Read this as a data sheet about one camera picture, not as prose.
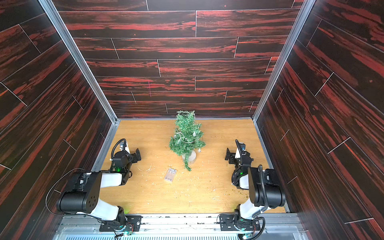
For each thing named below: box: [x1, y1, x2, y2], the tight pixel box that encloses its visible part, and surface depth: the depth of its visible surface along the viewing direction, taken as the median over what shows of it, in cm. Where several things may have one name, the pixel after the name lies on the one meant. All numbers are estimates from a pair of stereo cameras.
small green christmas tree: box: [169, 110, 206, 172], surface depth 76 cm
